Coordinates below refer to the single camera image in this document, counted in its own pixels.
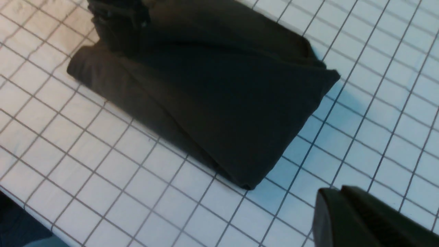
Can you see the gray long sleeve shirt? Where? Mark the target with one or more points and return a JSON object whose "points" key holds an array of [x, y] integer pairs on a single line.
{"points": [[218, 80]]}

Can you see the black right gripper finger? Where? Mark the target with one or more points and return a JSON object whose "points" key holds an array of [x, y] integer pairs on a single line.
{"points": [[351, 217]]}

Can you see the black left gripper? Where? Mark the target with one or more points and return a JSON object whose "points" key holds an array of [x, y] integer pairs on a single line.
{"points": [[119, 23]]}

